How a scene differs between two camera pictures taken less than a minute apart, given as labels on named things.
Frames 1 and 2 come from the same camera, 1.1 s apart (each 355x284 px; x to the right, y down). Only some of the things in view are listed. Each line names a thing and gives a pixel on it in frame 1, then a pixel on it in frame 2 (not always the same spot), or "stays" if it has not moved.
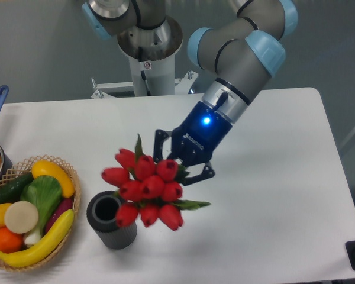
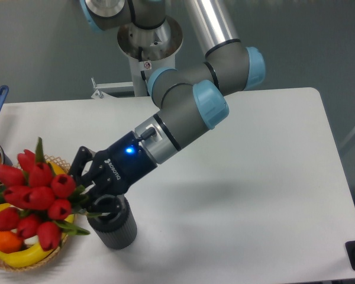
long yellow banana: (41, 250) stays
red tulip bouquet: (148, 190) -> (37, 202)
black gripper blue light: (196, 140) -> (115, 167)
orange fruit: (6, 241) stays
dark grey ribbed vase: (101, 216) stays
